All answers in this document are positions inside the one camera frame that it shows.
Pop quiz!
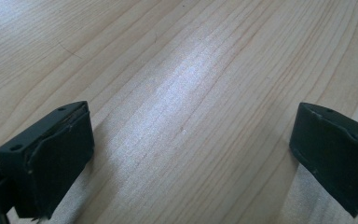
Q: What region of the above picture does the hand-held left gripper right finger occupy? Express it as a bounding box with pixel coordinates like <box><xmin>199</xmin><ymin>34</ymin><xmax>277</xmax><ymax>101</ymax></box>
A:
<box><xmin>289</xmin><ymin>102</ymin><xmax>358</xmax><ymax>218</ymax></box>

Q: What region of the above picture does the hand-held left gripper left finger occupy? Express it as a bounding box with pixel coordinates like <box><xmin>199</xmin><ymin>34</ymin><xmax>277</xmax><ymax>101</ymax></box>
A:
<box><xmin>0</xmin><ymin>100</ymin><xmax>95</xmax><ymax>220</ymax></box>

